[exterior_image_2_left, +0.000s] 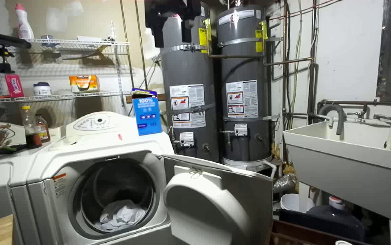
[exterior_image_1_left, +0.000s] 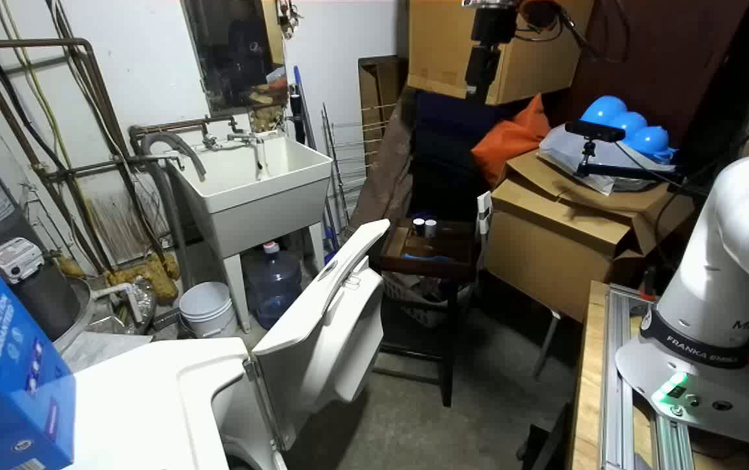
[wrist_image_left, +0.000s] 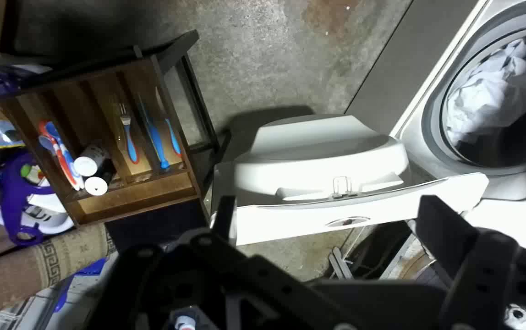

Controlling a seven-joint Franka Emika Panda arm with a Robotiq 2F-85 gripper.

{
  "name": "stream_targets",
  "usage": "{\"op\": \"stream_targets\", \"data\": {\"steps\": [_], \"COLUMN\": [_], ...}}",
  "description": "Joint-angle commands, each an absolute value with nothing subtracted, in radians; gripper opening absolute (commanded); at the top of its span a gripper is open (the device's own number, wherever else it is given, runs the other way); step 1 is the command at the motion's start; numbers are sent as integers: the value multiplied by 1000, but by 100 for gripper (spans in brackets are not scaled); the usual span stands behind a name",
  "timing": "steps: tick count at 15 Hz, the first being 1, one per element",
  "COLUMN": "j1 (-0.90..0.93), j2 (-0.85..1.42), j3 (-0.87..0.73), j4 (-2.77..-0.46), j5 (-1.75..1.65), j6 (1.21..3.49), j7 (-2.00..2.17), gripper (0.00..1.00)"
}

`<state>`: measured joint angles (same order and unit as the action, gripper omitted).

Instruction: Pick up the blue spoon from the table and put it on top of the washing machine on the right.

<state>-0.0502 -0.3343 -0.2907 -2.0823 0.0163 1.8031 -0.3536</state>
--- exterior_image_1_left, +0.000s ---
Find washing machine lid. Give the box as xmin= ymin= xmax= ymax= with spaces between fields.
xmin=252 ymin=219 xmax=392 ymax=452

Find white washing machine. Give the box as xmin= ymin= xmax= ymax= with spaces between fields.
xmin=55 ymin=219 xmax=392 ymax=470

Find plain cardboard box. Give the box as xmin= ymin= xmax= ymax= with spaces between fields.
xmin=406 ymin=0 xmax=595 ymax=106

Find orange cushion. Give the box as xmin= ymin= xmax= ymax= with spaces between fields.
xmin=470 ymin=93 xmax=552 ymax=189

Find brown wooden board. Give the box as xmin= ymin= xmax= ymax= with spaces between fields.
xmin=358 ymin=55 xmax=409 ymax=172

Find blue plastic domes in bag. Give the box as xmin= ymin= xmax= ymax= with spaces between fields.
xmin=538 ymin=95 xmax=678 ymax=195

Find brown cloth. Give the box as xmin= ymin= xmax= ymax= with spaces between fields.
xmin=347 ymin=87 xmax=418 ymax=230

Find large open cardboard box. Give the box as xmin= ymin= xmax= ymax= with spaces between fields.
xmin=483 ymin=149 xmax=697 ymax=324

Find metal tap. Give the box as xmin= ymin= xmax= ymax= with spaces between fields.
xmin=201 ymin=119 xmax=269 ymax=181

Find white utility sink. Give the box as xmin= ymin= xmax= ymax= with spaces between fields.
xmin=164 ymin=133 xmax=335 ymax=335

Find blue water jug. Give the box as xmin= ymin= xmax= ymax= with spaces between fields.
xmin=245 ymin=241 xmax=304 ymax=331

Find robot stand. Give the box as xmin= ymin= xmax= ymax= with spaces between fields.
xmin=569 ymin=281 xmax=749 ymax=470

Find white bucket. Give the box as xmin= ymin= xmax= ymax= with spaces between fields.
xmin=178 ymin=281 xmax=239 ymax=339

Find copper pipes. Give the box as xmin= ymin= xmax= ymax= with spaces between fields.
xmin=0 ymin=37 xmax=187 ymax=276

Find yellow insulation foam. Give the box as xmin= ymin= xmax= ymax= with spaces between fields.
xmin=106 ymin=253 xmax=181 ymax=306

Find white plastic pipe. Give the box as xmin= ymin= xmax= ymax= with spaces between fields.
xmin=90 ymin=281 xmax=145 ymax=324

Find white control box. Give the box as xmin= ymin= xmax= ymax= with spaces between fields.
xmin=0 ymin=237 xmax=45 ymax=284

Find blue cardboard box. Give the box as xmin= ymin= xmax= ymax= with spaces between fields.
xmin=0 ymin=245 xmax=77 ymax=470

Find camera on mount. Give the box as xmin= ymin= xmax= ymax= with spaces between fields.
xmin=564 ymin=120 xmax=687 ymax=185

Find wire drying rack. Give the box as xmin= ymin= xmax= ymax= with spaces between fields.
xmin=320 ymin=101 xmax=396 ymax=230

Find blue-handled broom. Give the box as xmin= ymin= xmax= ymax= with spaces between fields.
xmin=288 ymin=65 xmax=318 ymax=152

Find wall mirror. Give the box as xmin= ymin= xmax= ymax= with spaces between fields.
xmin=181 ymin=0 xmax=288 ymax=116

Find grey hose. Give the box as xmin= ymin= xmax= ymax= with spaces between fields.
xmin=141 ymin=132 xmax=208 ymax=288

